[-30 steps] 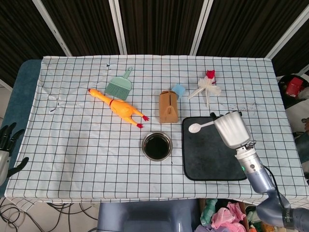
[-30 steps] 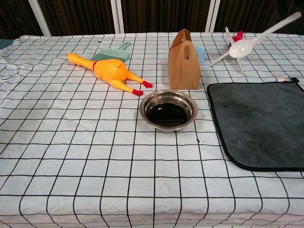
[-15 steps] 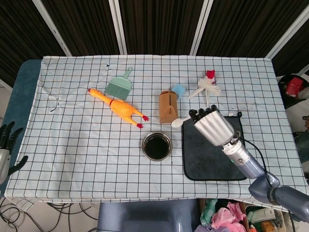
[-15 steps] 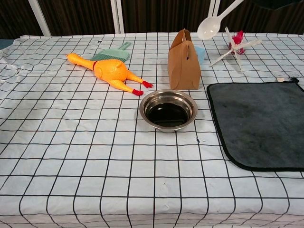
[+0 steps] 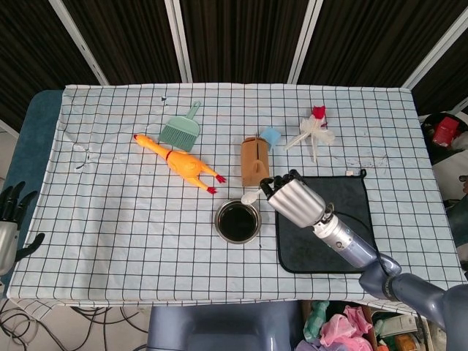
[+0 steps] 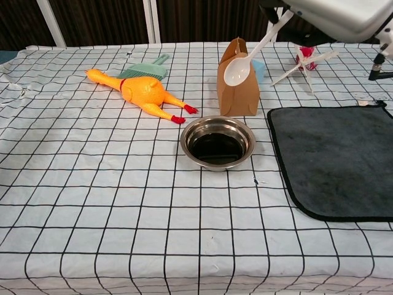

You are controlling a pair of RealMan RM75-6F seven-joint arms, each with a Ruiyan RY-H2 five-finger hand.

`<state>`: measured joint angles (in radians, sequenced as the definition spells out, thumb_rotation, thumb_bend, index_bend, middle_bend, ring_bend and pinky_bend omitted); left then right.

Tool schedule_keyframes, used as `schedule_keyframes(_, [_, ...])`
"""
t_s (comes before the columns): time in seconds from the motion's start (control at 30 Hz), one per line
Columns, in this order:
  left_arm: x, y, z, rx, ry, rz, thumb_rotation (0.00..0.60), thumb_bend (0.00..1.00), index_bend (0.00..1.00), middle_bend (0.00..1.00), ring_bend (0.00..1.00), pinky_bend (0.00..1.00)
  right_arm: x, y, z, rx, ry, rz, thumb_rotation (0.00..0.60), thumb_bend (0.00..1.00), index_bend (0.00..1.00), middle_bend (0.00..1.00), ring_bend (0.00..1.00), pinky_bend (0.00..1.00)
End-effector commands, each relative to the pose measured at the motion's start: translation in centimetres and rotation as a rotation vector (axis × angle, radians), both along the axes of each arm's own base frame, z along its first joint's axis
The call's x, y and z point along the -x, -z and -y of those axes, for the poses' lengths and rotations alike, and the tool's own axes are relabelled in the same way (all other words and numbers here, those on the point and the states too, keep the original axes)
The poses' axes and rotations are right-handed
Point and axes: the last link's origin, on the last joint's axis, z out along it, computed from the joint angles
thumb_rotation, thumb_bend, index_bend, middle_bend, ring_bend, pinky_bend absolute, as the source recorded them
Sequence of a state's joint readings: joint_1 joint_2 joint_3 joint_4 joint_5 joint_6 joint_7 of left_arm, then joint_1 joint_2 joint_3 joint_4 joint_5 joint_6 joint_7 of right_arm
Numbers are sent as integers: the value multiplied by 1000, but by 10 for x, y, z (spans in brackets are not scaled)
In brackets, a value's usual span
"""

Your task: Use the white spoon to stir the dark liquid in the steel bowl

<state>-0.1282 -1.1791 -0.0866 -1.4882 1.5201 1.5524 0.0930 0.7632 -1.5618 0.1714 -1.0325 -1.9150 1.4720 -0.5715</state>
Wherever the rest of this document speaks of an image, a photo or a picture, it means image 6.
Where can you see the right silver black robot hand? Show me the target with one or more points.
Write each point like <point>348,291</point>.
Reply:
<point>337,15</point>

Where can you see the white plastic spoon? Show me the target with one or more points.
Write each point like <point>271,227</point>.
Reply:
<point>236,72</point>

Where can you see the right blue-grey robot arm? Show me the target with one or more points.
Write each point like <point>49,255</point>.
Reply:
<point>382,66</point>

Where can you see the black cloth mat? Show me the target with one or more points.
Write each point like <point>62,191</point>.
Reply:
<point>331,159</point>

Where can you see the steel bowl with dark liquid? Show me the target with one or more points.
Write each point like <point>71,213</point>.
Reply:
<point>215,147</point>

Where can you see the blue small cup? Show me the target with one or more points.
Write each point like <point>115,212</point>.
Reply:
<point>260,70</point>

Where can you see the brown paper gable box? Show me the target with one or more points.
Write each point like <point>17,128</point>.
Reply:
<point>236,98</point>

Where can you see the green dustpan brush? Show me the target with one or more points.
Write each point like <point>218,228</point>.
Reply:
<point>147,71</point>

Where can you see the yellow rubber chicken toy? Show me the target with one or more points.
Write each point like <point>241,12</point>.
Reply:
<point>144,90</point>

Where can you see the white black checked tablecloth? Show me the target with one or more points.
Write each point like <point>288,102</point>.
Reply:
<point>92,184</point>

